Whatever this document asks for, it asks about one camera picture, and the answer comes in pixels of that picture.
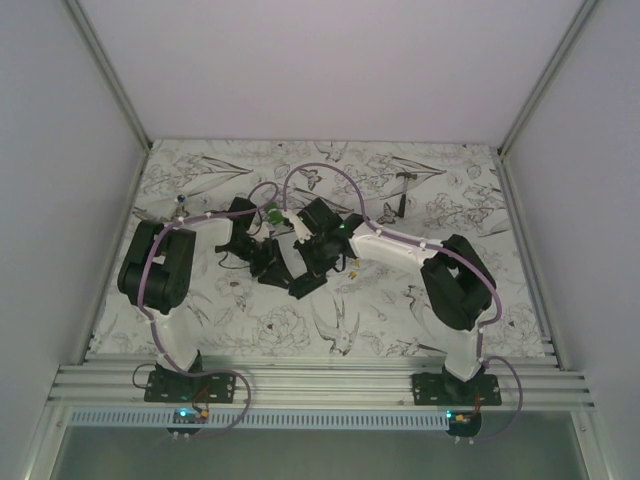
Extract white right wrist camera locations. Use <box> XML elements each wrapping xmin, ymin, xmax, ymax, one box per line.
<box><xmin>281</xmin><ymin>210</ymin><xmax>313</xmax><ymax>244</ymax></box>

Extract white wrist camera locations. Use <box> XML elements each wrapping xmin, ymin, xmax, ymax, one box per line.
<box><xmin>250</xmin><ymin>223</ymin><xmax>271</xmax><ymax>242</ymax></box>
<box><xmin>281</xmin><ymin>210</ymin><xmax>313</xmax><ymax>244</ymax></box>

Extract controller board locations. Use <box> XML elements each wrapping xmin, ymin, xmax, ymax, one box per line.
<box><xmin>167</xmin><ymin>407</ymin><xmax>208</xmax><ymax>440</ymax></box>
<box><xmin>446</xmin><ymin>410</ymin><xmax>482</xmax><ymax>443</ymax></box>

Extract small hammer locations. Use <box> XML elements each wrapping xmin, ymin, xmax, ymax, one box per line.
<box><xmin>396</xmin><ymin>172</ymin><xmax>415</xmax><ymax>218</ymax></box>

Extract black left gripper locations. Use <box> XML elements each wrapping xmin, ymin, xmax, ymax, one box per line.
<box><xmin>221</xmin><ymin>236</ymin><xmax>295</xmax><ymax>290</ymax></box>

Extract left controller board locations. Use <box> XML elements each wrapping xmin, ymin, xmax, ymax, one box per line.
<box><xmin>167</xmin><ymin>407</ymin><xmax>208</xmax><ymax>440</ymax></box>

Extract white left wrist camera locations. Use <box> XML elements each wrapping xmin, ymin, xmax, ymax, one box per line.
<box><xmin>250</xmin><ymin>223</ymin><xmax>271</xmax><ymax>242</ymax></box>

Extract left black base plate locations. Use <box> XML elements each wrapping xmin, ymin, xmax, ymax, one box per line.
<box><xmin>144</xmin><ymin>365</ymin><xmax>237</xmax><ymax>404</ymax></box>

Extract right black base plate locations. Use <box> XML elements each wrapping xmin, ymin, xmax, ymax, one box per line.
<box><xmin>411</xmin><ymin>370</ymin><xmax>502</xmax><ymax>407</ymax></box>

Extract grey slotted cable duct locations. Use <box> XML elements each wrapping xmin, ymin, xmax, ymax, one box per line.
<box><xmin>68</xmin><ymin>407</ymin><xmax>449</xmax><ymax>431</ymax></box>

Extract black fuse box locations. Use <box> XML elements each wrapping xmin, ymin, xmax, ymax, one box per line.
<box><xmin>288</xmin><ymin>272</ymin><xmax>327</xmax><ymax>299</ymax></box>

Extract green object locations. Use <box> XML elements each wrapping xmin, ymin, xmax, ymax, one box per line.
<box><xmin>265</xmin><ymin>202</ymin><xmax>284</xmax><ymax>225</ymax></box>

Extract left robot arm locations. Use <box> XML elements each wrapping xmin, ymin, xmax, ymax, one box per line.
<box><xmin>117</xmin><ymin>197</ymin><xmax>293</xmax><ymax>402</ymax></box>

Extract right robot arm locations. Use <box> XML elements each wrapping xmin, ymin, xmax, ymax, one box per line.
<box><xmin>283</xmin><ymin>198</ymin><xmax>499</xmax><ymax>405</ymax></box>

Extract right controller board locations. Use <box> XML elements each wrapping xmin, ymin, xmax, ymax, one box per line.
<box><xmin>446</xmin><ymin>410</ymin><xmax>482</xmax><ymax>443</ymax></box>

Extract metal clamp tool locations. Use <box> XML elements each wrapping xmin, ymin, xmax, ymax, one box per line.
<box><xmin>133</xmin><ymin>205</ymin><xmax>190</xmax><ymax>223</ymax></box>

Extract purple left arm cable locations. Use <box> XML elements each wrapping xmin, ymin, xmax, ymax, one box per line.
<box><xmin>134</xmin><ymin>182</ymin><xmax>276</xmax><ymax>441</ymax></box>

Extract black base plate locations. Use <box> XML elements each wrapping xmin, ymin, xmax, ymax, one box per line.
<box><xmin>144</xmin><ymin>365</ymin><xmax>237</xmax><ymax>404</ymax></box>
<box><xmin>411</xmin><ymin>370</ymin><xmax>502</xmax><ymax>407</ymax></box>

